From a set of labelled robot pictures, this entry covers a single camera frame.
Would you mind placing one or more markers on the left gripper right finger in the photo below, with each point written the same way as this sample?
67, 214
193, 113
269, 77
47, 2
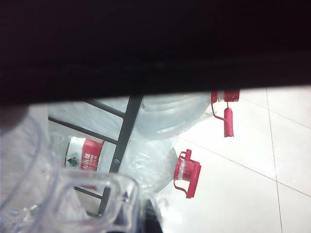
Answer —
151, 218

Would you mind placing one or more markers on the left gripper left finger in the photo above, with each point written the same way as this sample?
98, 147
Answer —
126, 224

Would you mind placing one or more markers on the clear plastic mug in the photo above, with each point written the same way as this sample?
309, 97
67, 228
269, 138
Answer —
121, 180

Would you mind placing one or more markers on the grey metal rack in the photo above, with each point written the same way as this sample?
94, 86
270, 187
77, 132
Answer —
126, 126

